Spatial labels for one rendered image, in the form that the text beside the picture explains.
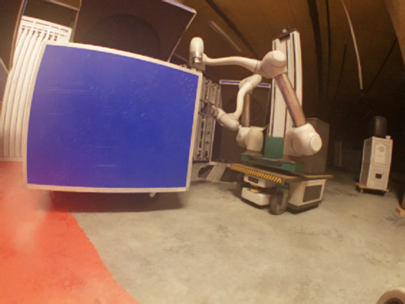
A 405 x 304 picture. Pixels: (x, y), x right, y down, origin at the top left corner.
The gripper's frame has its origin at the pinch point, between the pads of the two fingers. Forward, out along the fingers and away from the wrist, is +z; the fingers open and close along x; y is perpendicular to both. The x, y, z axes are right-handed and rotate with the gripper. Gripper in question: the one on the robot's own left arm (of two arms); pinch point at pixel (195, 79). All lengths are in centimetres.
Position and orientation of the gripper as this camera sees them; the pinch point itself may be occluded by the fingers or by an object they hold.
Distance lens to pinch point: 131.5
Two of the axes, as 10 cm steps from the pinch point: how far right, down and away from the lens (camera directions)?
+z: -0.2, 10.0, -0.9
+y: 5.6, -0.7, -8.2
